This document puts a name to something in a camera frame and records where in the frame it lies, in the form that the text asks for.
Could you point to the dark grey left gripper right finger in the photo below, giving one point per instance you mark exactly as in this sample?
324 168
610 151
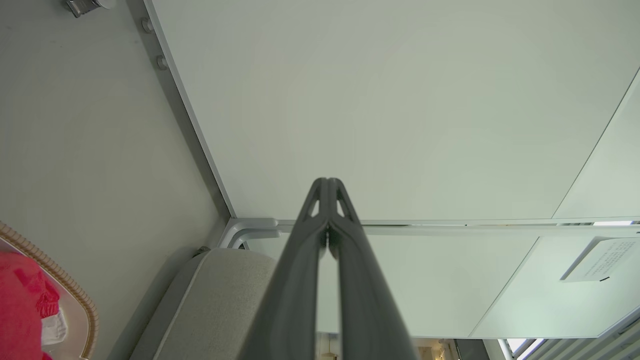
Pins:
365 300

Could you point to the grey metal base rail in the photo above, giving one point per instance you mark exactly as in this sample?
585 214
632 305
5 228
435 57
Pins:
202 140

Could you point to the grey fabric sofa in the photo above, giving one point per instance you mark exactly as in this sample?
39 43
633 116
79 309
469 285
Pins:
215 310

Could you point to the white garment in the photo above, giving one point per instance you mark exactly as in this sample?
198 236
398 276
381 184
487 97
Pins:
52 327

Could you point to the white paper notice sheet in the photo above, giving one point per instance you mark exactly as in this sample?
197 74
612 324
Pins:
605 257

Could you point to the white laundry basket brown rim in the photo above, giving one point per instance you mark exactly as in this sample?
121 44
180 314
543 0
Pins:
75 295

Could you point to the grey metal frame foot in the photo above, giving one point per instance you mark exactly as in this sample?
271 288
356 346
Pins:
250 225

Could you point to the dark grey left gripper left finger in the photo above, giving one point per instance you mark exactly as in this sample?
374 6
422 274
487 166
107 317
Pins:
287 300

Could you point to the small metal bolt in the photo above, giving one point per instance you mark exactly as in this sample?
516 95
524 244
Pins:
146 25
161 62

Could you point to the red basketball jersey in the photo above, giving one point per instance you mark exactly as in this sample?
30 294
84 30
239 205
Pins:
20 310

